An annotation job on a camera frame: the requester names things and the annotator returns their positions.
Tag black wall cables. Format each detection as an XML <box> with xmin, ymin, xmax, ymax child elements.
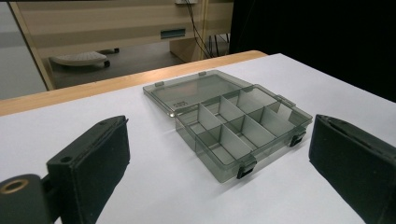
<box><xmin>183</xmin><ymin>0</ymin><xmax>216</xmax><ymax>59</ymax></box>

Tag white table board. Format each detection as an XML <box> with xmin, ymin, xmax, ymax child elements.
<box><xmin>0</xmin><ymin>53</ymin><xmax>396</xmax><ymax>224</ymax></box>

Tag white wheeled base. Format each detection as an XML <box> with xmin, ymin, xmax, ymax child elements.
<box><xmin>49</xmin><ymin>50</ymin><xmax>111</xmax><ymax>68</ymax></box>

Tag black curtain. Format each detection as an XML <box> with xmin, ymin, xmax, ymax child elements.
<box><xmin>228</xmin><ymin>0</ymin><xmax>396</xmax><ymax>103</ymax></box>

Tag light wooden desk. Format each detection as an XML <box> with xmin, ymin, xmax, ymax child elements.
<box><xmin>8</xmin><ymin>0</ymin><xmax>234</xmax><ymax>91</ymax></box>

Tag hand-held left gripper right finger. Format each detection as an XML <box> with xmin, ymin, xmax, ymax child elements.
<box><xmin>308</xmin><ymin>114</ymin><xmax>396</xmax><ymax>224</ymax></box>

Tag transparent grey compartment box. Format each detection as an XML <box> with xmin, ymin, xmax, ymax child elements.
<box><xmin>142</xmin><ymin>69</ymin><xmax>314</xmax><ymax>184</ymax></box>

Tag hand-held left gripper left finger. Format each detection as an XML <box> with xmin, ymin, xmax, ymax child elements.
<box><xmin>46</xmin><ymin>115</ymin><xmax>131</xmax><ymax>224</ymax></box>

